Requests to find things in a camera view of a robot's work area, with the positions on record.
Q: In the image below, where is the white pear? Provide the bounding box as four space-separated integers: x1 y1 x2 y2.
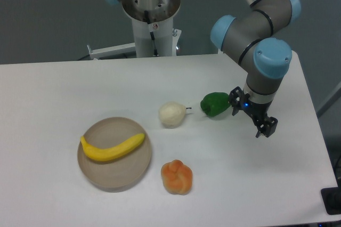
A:
158 101 192 128

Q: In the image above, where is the orange knotted bread roll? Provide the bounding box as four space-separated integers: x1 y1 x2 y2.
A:
161 159 193 195

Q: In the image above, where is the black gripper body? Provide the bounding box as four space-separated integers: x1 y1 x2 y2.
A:
239 92 272 122

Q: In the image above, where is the beige round plate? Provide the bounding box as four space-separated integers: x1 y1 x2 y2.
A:
77 117 152 192

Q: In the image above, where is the black device at table edge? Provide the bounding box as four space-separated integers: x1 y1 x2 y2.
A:
321 187 340 215

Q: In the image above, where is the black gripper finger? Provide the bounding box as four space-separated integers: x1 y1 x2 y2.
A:
256 116 278 138
229 86 250 116

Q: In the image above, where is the yellow banana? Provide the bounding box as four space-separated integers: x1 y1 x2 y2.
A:
80 133 145 162

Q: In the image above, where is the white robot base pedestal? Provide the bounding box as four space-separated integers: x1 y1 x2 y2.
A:
123 0 181 58

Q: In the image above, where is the green bell pepper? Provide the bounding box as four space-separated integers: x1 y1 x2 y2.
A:
200 92 230 117

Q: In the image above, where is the white metal mounting bracket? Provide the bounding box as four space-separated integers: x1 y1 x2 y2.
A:
87 43 136 60

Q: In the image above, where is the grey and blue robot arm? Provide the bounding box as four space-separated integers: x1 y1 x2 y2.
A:
106 0 301 137

